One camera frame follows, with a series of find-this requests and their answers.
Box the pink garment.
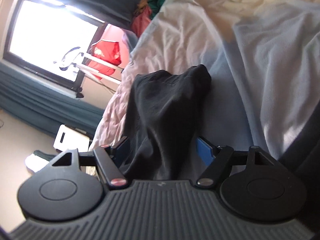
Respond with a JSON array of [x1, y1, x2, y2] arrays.
[[131, 6, 153, 37]]

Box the beige garment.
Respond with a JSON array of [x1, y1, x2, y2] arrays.
[[134, 0, 150, 15]]

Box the white chair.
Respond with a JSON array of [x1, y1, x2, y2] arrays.
[[52, 124, 90, 153]]

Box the pastel bedsheet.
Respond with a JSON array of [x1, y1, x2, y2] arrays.
[[90, 0, 320, 180]]

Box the white garment steamer stand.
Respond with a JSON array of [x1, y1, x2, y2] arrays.
[[52, 46, 123, 85]]

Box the black framed window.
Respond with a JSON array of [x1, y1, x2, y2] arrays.
[[2, 0, 108, 94]]

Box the red garment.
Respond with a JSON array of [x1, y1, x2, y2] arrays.
[[86, 39, 123, 77]]

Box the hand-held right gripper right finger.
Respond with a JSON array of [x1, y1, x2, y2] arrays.
[[196, 136, 275, 187]]

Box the black pants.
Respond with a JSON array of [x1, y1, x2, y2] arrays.
[[124, 64, 212, 180]]

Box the dark cloth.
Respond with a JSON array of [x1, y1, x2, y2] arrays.
[[279, 102, 320, 180]]

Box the teal curtain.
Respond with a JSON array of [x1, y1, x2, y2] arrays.
[[10, 0, 155, 29], [0, 62, 105, 138]]

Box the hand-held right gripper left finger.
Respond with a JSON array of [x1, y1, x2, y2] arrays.
[[51, 135, 130, 188]]

